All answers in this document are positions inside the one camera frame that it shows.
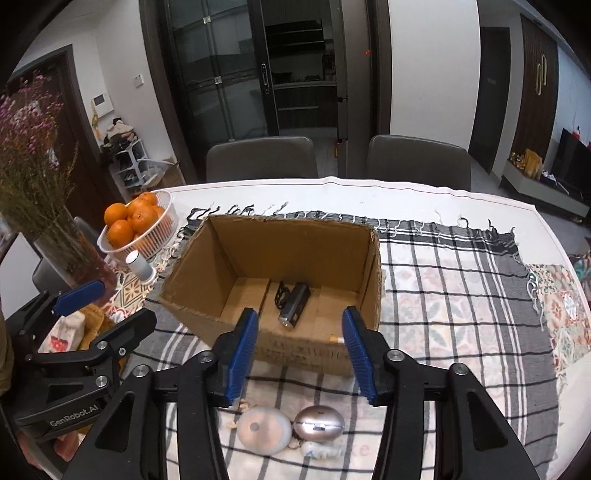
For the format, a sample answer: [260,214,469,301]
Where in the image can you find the round white deer night light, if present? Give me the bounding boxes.
[228,399,293,456]

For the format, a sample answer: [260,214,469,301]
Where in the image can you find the silver egg-shaped device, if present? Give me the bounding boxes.
[293,405,345,443]

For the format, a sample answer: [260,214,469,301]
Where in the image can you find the white strawberry cloth bag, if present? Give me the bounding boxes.
[38,311,85,354]

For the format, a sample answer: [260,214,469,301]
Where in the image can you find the woven straw tissue box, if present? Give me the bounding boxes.
[77,304,116,351]

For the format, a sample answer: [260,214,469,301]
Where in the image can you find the glass vase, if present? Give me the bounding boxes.
[32,209,116,307]

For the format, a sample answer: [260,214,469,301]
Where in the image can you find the small white cylinder speaker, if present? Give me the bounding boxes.
[125,250,156,284]

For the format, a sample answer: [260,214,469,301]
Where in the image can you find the orange front left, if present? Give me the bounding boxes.
[107,219,135,249]

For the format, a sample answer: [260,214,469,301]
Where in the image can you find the orange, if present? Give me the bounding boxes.
[130,204,158,235]
[137,191,158,205]
[107,219,135,249]
[103,203,128,227]

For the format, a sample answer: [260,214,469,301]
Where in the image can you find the white plastic fruit basket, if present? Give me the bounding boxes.
[96,190,178,265]

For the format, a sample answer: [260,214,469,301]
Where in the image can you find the orange centre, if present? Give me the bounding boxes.
[130,204,158,235]

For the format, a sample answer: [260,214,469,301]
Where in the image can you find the orange top left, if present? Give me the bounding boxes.
[103,203,128,227]

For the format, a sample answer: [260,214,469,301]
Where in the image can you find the dried pink flowers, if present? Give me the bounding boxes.
[1,73,78,240]

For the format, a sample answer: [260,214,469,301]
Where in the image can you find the orange back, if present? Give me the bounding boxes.
[137,191,158,205]

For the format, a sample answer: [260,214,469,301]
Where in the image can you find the grey plaid tablecloth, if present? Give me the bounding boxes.
[124,204,560,480]

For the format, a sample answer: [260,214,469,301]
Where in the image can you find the black cylindrical flashlight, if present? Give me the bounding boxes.
[274,282,311,329]

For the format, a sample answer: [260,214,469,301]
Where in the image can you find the patterned floral table runner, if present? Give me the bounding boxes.
[528,264,590,393]

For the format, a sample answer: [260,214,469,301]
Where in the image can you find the brown cardboard box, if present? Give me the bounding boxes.
[158,215,383,377]

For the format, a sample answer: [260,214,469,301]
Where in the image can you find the left grey dining chair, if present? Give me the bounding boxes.
[206,136,318,183]

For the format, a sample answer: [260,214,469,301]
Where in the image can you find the grey dining chair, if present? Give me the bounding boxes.
[206,136,318,183]
[366,135,472,191]

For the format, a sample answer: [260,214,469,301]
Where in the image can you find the white tv cabinet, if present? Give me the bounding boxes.
[503,161,590,218]

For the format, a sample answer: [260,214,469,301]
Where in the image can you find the glass sliding door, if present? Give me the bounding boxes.
[155,0,346,180]

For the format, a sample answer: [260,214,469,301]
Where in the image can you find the right grey dining chair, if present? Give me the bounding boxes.
[366,135,472,191]

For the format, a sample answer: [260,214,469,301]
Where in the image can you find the dark wooden door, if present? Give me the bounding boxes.
[512,15,559,158]

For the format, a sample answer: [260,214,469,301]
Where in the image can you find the white whale keychain figure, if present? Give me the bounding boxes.
[287,439,345,460]

